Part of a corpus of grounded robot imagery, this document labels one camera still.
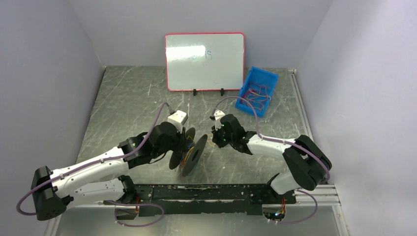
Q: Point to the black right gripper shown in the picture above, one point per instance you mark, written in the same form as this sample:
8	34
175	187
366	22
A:
218	132

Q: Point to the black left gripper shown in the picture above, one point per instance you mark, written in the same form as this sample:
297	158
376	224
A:
179	139

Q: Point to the black perforated cable spool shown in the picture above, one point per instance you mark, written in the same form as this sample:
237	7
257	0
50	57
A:
187	160

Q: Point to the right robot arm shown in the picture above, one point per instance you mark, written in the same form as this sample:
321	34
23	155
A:
308	165

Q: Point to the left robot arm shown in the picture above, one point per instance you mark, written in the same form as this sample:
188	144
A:
55	191

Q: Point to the blue plastic bin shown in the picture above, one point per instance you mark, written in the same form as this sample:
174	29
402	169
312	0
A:
256	92

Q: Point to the red framed whiteboard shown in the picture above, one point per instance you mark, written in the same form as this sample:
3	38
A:
205	61

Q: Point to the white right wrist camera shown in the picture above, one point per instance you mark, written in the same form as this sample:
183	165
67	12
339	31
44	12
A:
217	115

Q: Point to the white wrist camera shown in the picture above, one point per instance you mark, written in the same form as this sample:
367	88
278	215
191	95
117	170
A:
217	115
178	119

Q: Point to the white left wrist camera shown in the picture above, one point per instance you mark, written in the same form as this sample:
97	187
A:
178	119

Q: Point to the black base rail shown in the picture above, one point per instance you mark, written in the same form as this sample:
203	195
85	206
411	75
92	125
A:
208	198

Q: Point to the aluminium frame rail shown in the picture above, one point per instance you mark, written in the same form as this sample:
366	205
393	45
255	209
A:
325	194

